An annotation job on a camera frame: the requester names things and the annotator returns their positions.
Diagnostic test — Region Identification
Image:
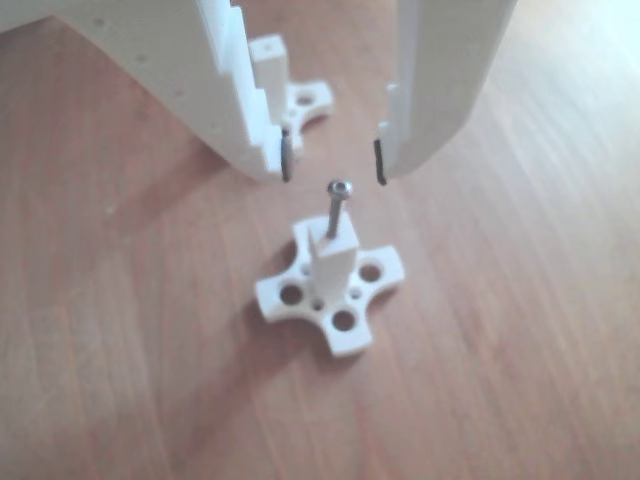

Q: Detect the silver metal screw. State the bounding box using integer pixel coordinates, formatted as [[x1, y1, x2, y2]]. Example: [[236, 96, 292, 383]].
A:
[[325, 178, 355, 240]]

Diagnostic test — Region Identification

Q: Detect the white cross-base post stand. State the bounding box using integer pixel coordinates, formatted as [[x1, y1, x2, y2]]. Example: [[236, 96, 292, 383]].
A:
[[248, 34, 335, 151], [254, 214, 407, 359]]

